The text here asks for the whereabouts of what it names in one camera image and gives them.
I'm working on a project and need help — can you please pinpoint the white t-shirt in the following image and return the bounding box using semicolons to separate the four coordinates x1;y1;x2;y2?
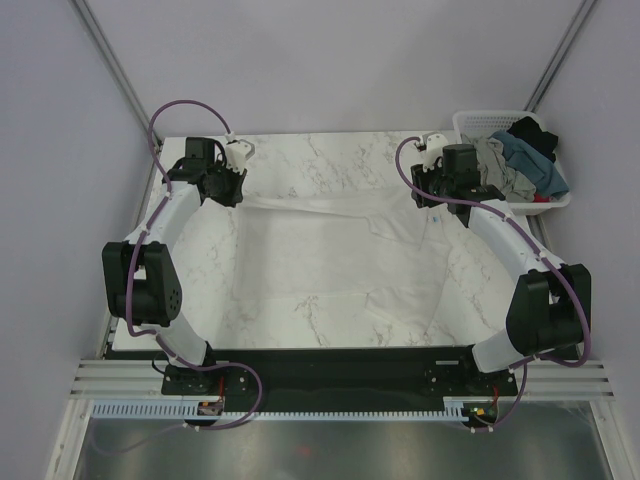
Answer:
231;188;452;329

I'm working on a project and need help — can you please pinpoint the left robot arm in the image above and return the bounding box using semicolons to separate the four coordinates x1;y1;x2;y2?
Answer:
102;134;255;393

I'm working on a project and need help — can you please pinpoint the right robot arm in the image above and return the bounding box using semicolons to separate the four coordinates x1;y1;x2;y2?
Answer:
403;134;592;394

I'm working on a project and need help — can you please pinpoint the white plastic laundry basket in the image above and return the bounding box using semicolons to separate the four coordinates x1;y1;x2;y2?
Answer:
452;110;572;216

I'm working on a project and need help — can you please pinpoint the grey t-shirt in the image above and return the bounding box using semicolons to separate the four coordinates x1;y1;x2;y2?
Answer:
461;134;536;203

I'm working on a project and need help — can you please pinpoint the red garment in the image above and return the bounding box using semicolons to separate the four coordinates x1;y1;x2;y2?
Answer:
533;193;553;203

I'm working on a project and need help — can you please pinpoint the teal blue t-shirt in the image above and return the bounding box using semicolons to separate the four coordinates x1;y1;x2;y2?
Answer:
490;131;570;199

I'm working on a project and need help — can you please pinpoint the black t-shirt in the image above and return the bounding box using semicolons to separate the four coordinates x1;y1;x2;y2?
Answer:
507;116;559;163

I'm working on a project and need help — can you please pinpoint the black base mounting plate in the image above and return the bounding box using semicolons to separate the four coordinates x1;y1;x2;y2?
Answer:
161;347;517;411

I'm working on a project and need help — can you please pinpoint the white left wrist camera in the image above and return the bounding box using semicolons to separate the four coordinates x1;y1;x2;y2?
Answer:
224;140;255;174

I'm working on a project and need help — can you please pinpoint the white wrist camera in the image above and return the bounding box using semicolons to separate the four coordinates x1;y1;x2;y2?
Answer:
415;131;449;171
224;140;255;174

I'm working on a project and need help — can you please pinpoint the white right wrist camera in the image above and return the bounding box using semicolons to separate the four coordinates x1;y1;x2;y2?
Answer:
415;131;449;171

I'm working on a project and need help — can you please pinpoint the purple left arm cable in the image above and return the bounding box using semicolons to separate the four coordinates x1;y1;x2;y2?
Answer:
92;100;265;456

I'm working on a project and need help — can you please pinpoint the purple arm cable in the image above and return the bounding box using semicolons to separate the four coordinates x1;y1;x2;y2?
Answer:
92;100;265;456
394;137;595;434

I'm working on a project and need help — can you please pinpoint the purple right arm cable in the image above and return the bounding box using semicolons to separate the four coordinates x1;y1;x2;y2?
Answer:
394;137;595;434

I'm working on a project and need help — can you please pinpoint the white slotted cable duct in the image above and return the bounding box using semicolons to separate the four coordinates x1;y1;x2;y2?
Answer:
91;398;499;422

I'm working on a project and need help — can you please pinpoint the aluminium rail frame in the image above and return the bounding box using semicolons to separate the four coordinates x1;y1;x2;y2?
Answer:
71;360;615;401

